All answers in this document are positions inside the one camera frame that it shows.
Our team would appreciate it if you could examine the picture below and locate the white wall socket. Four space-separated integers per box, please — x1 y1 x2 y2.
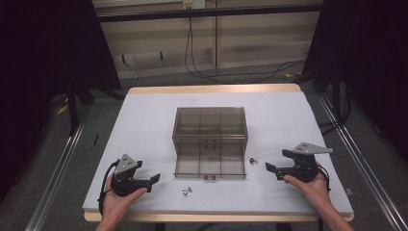
182 0 206 11

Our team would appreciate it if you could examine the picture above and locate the metal floor rail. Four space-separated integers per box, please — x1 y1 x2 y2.
24 123 87 231
317 93 408 231

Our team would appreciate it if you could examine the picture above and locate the black stand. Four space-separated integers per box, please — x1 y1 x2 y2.
65 78 127 137
294 62 352 136

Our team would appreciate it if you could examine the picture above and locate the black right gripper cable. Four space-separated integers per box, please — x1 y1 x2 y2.
317 164 332 193

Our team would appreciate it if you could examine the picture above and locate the white table cover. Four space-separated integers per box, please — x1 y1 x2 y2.
82 90 354 216

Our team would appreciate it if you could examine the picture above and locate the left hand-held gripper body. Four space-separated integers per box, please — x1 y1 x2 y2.
110 153 143 197

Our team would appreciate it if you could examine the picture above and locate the black curtain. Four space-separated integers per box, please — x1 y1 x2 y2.
301 0 408 165
0 0 123 196

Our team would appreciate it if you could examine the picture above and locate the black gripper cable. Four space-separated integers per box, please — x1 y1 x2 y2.
98 160 120 216
317 164 332 193

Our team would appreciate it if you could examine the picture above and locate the black horizontal bar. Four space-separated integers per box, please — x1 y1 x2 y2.
95 3 323 23

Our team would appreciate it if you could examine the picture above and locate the person's left hand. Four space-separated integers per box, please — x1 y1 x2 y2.
101 174 148 225

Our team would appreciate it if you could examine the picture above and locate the black floor cable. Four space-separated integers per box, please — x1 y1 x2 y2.
191 30 306 80
184 17 306 85

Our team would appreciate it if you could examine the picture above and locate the person's right hand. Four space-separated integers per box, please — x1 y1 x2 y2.
283 161 332 211

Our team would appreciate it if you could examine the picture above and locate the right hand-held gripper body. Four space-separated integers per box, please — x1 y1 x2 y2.
282 142 334 184

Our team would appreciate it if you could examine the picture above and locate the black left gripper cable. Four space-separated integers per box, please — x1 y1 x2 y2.
98 160 120 216

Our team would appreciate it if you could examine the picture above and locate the black stand cable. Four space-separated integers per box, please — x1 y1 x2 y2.
319 92 352 136

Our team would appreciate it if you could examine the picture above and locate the smoky transparent plastic storage box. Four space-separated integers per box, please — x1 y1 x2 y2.
171 106 249 146

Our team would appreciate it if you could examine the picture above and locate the smoky transparent plastic drawer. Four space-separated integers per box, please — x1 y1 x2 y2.
173 142 247 180

